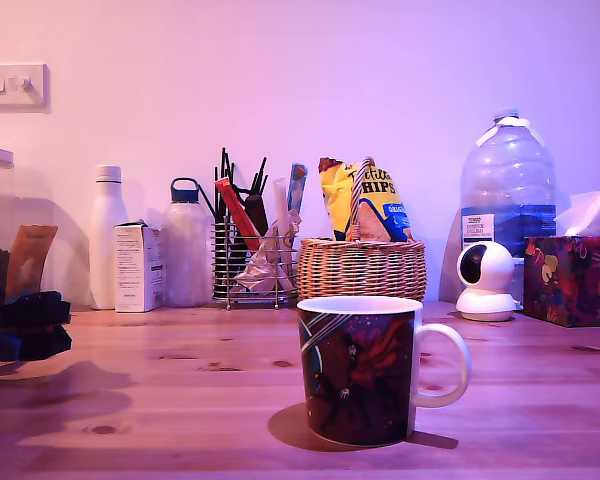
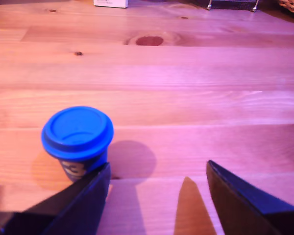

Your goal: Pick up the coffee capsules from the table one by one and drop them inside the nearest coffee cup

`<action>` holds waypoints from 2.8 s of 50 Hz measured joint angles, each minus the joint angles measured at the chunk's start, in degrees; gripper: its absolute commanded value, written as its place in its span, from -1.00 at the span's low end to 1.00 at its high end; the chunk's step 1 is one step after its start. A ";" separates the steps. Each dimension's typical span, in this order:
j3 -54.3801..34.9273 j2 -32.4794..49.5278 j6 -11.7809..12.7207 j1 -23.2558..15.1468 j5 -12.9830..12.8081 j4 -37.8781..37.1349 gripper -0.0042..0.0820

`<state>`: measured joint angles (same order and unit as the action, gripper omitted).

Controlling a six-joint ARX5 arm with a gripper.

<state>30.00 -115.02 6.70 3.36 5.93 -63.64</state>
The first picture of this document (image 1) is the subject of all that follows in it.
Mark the dark printed coffee mug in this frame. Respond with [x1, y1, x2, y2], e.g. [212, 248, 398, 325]
[296, 295, 472, 448]

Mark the orange paper packet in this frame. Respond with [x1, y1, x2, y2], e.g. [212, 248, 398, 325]
[4, 224, 60, 303]

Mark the white metal bottle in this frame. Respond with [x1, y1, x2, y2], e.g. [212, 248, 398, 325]
[88, 164, 130, 311]

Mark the small white cardboard box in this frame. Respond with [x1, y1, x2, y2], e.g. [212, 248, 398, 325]
[112, 221, 167, 314]

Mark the clear bottle with blue cap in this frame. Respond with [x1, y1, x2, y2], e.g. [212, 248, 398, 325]
[162, 177, 212, 308]

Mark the red stick sachet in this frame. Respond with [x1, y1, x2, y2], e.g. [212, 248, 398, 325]
[214, 178, 262, 252]

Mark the crumpled clear wrapper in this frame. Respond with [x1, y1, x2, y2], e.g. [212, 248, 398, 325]
[233, 238, 282, 293]

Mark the dark brown stick sachet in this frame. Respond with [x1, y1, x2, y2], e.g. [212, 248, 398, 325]
[243, 193, 270, 237]

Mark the round brown coaster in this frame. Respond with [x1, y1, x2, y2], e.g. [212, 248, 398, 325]
[267, 402, 417, 452]

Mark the white stick sachet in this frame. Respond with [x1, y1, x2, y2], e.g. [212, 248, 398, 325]
[272, 176, 295, 274]

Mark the blue and brown stick sachet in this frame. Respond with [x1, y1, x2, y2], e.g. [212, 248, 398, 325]
[286, 163, 309, 217]

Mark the woven wicker basket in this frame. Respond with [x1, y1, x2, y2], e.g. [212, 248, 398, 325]
[296, 156, 428, 304]

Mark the yellow tortilla chips bag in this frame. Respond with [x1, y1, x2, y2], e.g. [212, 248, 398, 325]
[317, 156, 413, 244]

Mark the large clear water bottle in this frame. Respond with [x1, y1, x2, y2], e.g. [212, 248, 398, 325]
[459, 106, 558, 302]

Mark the dark floral tissue box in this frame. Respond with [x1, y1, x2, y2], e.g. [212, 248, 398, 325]
[522, 235, 600, 329]

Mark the white tissue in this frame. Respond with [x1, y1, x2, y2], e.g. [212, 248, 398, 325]
[553, 188, 600, 238]

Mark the white wall switch plate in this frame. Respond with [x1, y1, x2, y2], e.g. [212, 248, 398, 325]
[0, 63, 51, 114]

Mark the metal wire rack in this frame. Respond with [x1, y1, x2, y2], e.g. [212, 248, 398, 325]
[210, 219, 302, 311]

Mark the small white round camera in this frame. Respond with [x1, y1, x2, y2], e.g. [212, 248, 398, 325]
[454, 241, 525, 323]

